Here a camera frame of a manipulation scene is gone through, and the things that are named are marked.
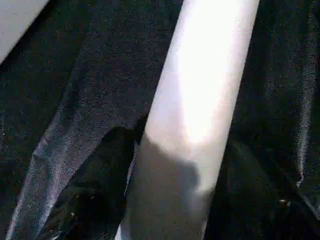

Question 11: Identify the black plastic mat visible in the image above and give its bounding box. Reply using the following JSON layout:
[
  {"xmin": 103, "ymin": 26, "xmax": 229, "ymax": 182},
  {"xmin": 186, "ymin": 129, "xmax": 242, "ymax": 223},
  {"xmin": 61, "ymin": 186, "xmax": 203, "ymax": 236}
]
[{"xmin": 0, "ymin": 0, "xmax": 320, "ymax": 240}]

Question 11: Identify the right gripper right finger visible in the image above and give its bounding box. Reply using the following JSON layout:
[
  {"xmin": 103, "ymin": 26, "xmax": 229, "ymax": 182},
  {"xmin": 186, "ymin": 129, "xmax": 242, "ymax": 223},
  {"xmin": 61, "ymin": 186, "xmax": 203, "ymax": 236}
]
[{"xmin": 207, "ymin": 140, "xmax": 320, "ymax": 240}]

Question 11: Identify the white plastic table leg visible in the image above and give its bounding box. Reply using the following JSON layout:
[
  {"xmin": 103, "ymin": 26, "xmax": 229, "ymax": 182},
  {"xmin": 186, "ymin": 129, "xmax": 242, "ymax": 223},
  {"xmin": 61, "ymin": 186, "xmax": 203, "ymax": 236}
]
[{"xmin": 114, "ymin": 0, "xmax": 261, "ymax": 240}]

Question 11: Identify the white plastic table top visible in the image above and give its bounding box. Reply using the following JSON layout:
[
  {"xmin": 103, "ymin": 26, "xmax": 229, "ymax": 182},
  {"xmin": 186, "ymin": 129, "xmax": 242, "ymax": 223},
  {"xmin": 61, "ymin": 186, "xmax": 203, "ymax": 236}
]
[{"xmin": 0, "ymin": 0, "xmax": 53, "ymax": 65}]

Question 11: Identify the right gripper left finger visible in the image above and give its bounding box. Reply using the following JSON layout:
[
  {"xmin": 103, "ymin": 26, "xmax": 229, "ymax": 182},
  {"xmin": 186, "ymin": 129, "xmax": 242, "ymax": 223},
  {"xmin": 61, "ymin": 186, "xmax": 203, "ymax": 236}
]
[{"xmin": 49, "ymin": 126, "xmax": 138, "ymax": 240}]

